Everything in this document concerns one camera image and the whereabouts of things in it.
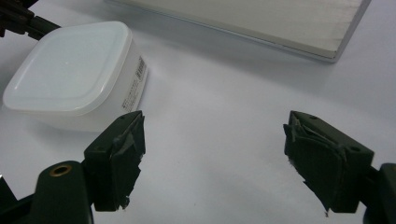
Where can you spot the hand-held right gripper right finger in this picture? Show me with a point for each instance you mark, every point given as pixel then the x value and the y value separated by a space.
pixel 323 161

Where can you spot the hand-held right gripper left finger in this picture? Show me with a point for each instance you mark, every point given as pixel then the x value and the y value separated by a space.
pixel 120 161

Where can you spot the white square plastic container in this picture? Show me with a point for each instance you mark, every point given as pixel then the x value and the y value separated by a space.
pixel 68 68

